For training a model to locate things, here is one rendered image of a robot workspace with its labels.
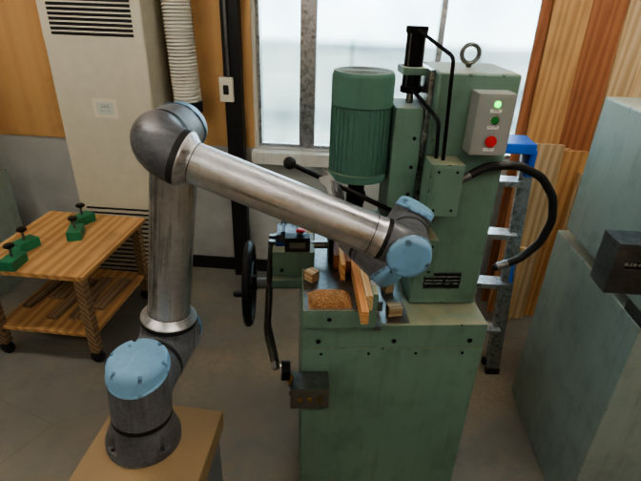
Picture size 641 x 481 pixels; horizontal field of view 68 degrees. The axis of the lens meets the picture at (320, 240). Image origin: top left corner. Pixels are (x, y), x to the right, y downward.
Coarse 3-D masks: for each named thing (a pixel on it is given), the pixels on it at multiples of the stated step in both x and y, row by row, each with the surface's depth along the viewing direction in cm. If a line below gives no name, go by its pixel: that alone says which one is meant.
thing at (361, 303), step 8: (352, 264) 148; (352, 272) 147; (352, 280) 147; (360, 280) 140; (360, 288) 136; (360, 296) 133; (360, 304) 130; (360, 312) 130; (368, 312) 126; (360, 320) 130
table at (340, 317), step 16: (320, 240) 171; (320, 256) 161; (320, 272) 151; (336, 272) 152; (304, 288) 143; (320, 288) 143; (336, 288) 143; (352, 288) 144; (304, 304) 135; (352, 304) 136; (304, 320) 134; (320, 320) 134; (336, 320) 135; (352, 320) 135; (368, 320) 135
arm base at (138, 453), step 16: (176, 416) 128; (112, 432) 119; (144, 432) 116; (160, 432) 120; (176, 432) 125; (112, 448) 120; (128, 448) 117; (144, 448) 118; (160, 448) 121; (128, 464) 118; (144, 464) 118
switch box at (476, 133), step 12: (480, 96) 119; (492, 96) 119; (504, 96) 119; (516, 96) 119; (480, 108) 120; (492, 108) 120; (504, 108) 120; (468, 120) 126; (480, 120) 122; (504, 120) 122; (468, 132) 126; (480, 132) 123; (492, 132) 123; (504, 132) 123; (468, 144) 126; (480, 144) 124; (504, 144) 125
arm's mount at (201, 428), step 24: (192, 408) 137; (192, 432) 130; (216, 432) 131; (96, 456) 120; (168, 456) 122; (192, 456) 123; (72, 480) 114; (96, 480) 114; (120, 480) 115; (144, 480) 116; (168, 480) 116; (192, 480) 117
